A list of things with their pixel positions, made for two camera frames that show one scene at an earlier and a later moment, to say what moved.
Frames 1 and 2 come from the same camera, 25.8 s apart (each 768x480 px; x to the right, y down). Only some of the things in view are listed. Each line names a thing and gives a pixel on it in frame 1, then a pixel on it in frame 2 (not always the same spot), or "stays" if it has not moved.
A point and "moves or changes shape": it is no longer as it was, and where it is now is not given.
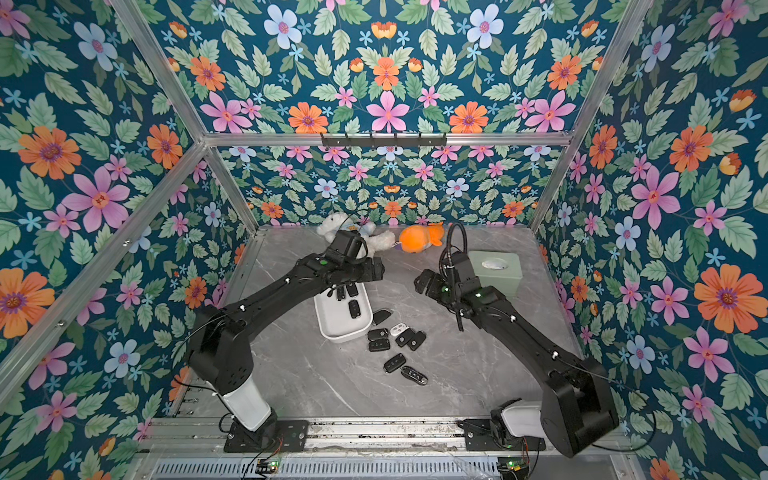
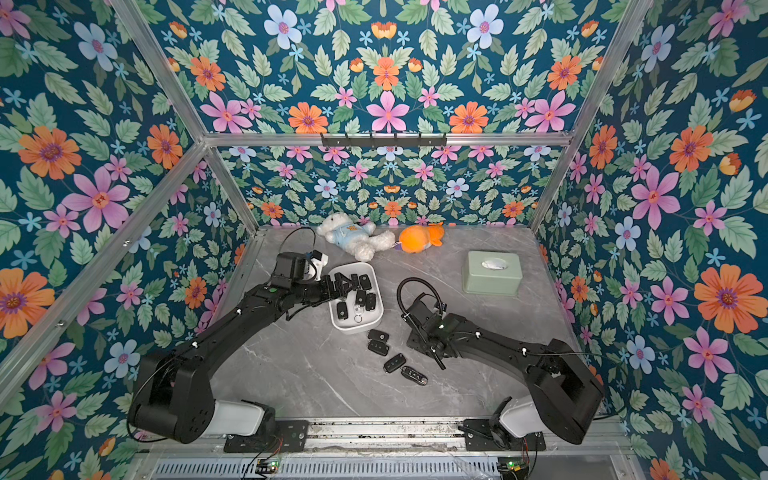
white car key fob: x=399 y=328 → x=358 y=310
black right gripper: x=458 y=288 → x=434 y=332
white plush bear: x=375 y=238 stays
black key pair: x=405 y=337 → x=371 y=299
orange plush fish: x=414 y=238 stays
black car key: x=355 y=311 moves or changes shape
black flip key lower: x=394 y=363 stays
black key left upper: x=378 y=333 stays
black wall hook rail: x=384 y=142 stays
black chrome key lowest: x=414 y=375 stays
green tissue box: x=500 y=270 stays
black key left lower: x=379 y=345 stays
